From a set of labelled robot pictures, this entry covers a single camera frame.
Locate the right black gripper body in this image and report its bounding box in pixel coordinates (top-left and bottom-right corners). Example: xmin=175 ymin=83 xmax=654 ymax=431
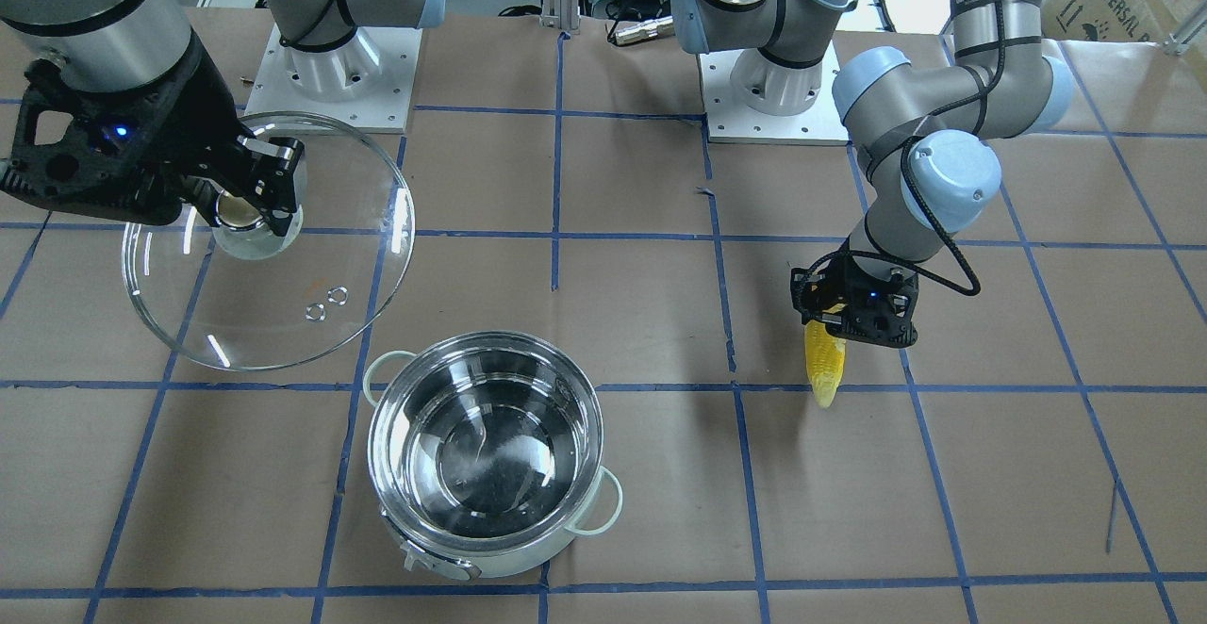
xmin=2 ymin=36 xmax=247 ymax=224

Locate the yellow corn cob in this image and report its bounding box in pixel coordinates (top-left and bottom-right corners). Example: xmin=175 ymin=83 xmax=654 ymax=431
xmin=803 ymin=320 xmax=849 ymax=409

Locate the brown paper table mat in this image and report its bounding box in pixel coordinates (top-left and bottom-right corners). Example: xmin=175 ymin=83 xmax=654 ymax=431
xmin=2 ymin=17 xmax=1206 ymax=623

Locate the pale green steel pot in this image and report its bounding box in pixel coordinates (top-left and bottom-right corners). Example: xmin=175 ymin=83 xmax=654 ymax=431
xmin=361 ymin=330 xmax=624 ymax=582

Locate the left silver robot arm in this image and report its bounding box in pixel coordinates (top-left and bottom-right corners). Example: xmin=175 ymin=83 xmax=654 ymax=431
xmin=670 ymin=0 xmax=1073 ymax=349

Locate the glass pot lid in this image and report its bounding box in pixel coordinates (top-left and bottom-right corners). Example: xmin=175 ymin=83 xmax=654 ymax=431
xmin=121 ymin=111 xmax=415 ymax=371

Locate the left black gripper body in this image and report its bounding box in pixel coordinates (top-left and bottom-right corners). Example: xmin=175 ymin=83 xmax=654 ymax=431
xmin=791 ymin=252 xmax=919 ymax=349

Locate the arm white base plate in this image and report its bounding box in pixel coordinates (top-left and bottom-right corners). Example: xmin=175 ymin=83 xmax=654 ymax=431
xmin=245 ymin=27 xmax=422 ymax=135
xmin=698 ymin=45 xmax=849 ymax=146

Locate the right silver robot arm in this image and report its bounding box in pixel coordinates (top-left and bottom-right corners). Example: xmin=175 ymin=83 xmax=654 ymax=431
xmin=2 ymin=0 xmax=447 ymax=240

